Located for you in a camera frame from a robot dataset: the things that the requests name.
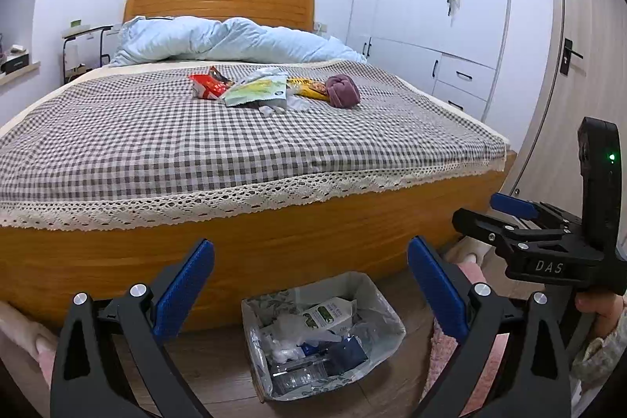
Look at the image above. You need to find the clear plastic bottle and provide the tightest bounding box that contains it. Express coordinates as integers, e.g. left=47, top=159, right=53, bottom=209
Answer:
left=271, top=358, right=328, bottom=395

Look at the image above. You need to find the wooden door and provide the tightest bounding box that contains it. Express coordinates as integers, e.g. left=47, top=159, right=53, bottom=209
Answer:
left=509, top=0, right=627, bottom=223

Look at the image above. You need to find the person's pink fluffy right leg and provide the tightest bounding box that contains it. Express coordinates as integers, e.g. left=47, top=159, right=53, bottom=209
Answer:
left=428, top=261, right=495, bottom=399

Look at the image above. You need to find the black door handle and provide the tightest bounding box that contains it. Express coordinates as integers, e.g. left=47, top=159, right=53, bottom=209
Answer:
left=562, top=38, right=585, bottom=77

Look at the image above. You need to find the yellow snack packet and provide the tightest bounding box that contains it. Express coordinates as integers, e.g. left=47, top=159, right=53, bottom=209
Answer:
left=285, top=78, right=330, bottom=101

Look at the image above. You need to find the light blue duvet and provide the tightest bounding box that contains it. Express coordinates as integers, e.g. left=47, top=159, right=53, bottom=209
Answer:
left=109, top=16, right=368, bottom=67

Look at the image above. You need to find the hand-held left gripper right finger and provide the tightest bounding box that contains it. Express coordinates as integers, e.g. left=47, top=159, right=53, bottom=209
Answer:
left=408, top=236, right=574, bottom=418

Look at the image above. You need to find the wooden bed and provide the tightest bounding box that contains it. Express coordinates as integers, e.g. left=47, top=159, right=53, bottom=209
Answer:
left=0, top=0, right=517, bottom=335

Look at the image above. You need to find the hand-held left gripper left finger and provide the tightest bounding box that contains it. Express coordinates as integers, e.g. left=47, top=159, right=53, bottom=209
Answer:
left=49, top=238, right=216, bottom=418

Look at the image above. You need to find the green white pouch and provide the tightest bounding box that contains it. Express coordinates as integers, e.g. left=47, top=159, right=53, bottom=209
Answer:
left=220, top=72, right=290, bottom=108

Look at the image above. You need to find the person's right forearm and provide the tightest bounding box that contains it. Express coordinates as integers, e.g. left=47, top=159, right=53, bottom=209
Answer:
left=568, top=300, right=627, bottom=399

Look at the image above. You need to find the wooden window sill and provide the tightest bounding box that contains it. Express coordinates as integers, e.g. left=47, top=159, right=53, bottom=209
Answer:
left=0, top=62, right=41, bottom=90

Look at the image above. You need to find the dark blue carton box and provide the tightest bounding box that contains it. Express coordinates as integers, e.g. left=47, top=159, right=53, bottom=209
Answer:
left=327, top=338, right=370, bottom=376

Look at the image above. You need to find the cardboard bin with floral liner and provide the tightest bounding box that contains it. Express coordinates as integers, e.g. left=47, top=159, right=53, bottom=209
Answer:
left=240, top=271, right=407, bottom=402

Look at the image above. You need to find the bedside table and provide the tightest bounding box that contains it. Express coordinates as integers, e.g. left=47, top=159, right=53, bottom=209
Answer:
left=62, top=25, right=114, bottom=83

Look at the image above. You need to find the person's right white slipper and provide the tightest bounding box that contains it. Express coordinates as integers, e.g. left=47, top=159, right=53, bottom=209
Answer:
left=443, top=246, right=487, bottom=266

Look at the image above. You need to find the white milk carton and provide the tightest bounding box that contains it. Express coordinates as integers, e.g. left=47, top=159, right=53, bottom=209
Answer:
left=300, top=297, right=359, bottom=331

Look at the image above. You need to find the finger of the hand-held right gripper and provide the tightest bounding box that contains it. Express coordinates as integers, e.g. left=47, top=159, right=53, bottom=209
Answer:
left=490, top=192, right=585, bottom=232
left=451, top=207, right=575, bottom=260

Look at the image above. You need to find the purple cloth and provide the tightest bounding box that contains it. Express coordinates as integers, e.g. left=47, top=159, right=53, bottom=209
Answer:
left=324, top=74, right=362, bottom=110

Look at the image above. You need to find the small clear plastic wrapper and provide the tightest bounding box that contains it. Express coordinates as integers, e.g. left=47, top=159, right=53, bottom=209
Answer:
left=259, top=97, right=310, bottom=115

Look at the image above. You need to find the checkered bed cover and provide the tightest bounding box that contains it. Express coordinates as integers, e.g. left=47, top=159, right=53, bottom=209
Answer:
left=0, top=60, right=507, bottom=230

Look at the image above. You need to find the person's right hand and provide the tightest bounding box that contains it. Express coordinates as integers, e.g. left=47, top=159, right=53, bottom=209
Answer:
left=574, top=290, right=622, bottom=317

